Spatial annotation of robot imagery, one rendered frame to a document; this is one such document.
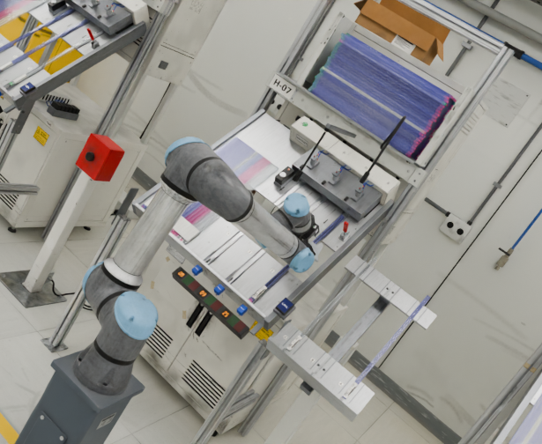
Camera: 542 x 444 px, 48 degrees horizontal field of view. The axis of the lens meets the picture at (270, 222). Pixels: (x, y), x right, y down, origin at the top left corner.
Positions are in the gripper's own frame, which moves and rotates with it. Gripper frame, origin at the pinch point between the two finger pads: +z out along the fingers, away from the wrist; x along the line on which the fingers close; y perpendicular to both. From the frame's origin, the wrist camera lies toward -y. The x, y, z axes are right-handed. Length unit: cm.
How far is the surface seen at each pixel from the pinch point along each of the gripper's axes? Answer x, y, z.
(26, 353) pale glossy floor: 61, -94, 25
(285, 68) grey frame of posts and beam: 61, 59, 6
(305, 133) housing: 34, 41, 8
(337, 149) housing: 19.2, 43.5, 8.2
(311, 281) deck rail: -10.0, -5.5, 2.6
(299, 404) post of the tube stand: -32, -39, 16
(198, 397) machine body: 6, -62, 55
